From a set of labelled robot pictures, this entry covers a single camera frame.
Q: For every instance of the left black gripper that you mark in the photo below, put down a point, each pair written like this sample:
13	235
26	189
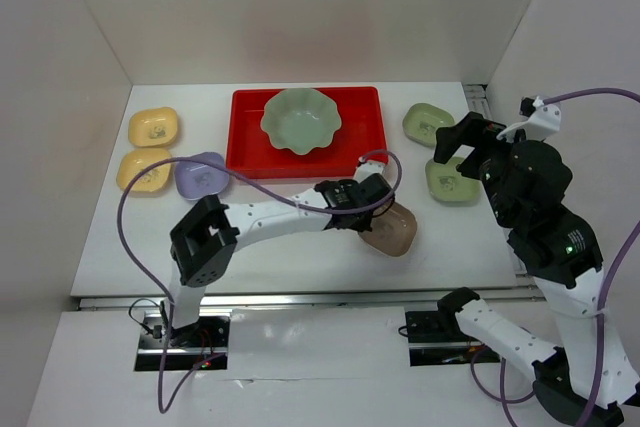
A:
363	222

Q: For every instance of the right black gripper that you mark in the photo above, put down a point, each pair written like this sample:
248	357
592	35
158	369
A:
474	130

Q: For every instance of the brown square plate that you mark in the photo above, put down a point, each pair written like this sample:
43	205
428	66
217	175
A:
392	233

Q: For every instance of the green scalloped bowl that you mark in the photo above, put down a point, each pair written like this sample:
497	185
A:
300	120

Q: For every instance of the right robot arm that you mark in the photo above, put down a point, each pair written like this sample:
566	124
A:
587	379

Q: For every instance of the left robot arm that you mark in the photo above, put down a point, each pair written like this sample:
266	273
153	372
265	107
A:
205	239

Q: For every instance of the red plastic bin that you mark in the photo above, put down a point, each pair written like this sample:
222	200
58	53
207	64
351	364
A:
250	152

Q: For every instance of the green square plate far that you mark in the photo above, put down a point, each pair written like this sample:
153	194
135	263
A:
421	122

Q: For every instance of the green square plate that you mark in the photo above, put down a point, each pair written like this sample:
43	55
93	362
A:
421	122
447	185

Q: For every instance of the green square plate near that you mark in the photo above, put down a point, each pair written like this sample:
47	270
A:
447	185

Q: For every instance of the purple square plate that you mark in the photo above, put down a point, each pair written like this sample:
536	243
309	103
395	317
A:
195	180

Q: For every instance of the yellow square plate far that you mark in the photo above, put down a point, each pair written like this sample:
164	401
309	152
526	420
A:
155	127

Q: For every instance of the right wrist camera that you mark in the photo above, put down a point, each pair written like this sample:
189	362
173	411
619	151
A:
541	120

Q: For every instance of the aluminium rail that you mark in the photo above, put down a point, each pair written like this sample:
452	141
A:
525	292

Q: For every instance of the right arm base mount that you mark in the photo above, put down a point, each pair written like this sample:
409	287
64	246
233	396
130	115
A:
430	343

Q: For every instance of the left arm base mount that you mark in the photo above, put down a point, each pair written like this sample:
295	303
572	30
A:
204	343

